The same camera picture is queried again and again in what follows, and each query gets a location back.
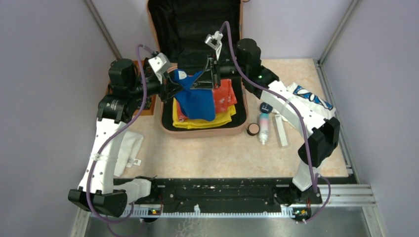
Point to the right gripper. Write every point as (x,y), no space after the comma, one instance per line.
(207,80)

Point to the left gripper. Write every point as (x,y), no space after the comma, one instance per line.
(168,86)

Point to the red white cloth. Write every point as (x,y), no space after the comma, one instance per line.
(224,96)

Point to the blue towel cloth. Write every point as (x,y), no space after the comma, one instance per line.
(194,103)

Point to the yellow cloth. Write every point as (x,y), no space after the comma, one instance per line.
(181,121)

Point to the pink suitcase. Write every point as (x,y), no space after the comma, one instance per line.
(179,28)

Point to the blue white shirt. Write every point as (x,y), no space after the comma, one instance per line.
(307,102)

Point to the white cloth under left arm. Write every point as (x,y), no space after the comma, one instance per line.
(128,152)

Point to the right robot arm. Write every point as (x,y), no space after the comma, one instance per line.
(320,133)

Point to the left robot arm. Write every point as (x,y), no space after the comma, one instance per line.
(129,86)

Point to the black round jar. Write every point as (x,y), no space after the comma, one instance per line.
(265,108)

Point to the white tube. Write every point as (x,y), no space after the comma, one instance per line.
(280,131)

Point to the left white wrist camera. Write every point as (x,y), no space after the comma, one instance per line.
(160,64)

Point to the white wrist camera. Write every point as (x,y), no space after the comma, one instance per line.
(215,42)
(160,64)

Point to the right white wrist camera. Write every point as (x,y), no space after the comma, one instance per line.
(215,42)

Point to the aluminium rail frame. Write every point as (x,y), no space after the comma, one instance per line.
(348,209)

